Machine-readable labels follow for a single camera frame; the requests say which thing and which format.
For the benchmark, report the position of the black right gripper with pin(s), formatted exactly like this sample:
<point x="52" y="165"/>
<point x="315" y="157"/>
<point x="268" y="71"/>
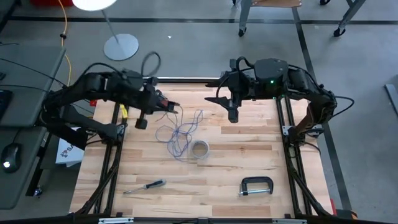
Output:
<point x="241" y="88"/>

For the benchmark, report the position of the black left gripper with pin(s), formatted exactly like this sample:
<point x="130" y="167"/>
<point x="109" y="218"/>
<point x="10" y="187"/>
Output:
<point x="154" y="99"/>

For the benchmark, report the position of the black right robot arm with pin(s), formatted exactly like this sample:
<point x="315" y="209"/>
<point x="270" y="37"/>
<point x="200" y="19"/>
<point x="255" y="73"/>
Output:
<point x="320" y="96"/>

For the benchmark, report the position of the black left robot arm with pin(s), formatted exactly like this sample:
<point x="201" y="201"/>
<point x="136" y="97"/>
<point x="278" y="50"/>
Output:
<point x="93" y="87"/>

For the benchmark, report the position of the yellow tag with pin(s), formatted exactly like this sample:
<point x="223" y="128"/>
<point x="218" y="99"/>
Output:
<point x="123" y="111"/>

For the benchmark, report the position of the white floor lamp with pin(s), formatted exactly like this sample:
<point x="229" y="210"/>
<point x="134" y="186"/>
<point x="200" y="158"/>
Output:
<point x="121" y="46"/>

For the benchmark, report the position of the red object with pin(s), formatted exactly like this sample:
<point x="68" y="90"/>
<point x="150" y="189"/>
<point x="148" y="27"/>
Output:
<point x="93" y="103"/>

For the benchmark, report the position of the black C-clamp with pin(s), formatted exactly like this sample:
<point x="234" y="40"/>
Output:
<point x="256" y="180"/>

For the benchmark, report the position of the wooden workbench grey legs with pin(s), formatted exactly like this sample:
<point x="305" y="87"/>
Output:
<point x="276" y="3"/>

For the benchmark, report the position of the white printed box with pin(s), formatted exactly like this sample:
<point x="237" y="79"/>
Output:
<point x="66" y="155"/>

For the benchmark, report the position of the grey desk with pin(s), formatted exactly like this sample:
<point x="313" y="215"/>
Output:
<point x="25" y="71"/>

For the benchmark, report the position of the black keyboard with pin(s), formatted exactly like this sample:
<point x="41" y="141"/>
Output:
<point x="4" y="105"/>

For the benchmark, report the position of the black computer mouse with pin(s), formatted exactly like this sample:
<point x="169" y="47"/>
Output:
<point x="11" y="157"/>

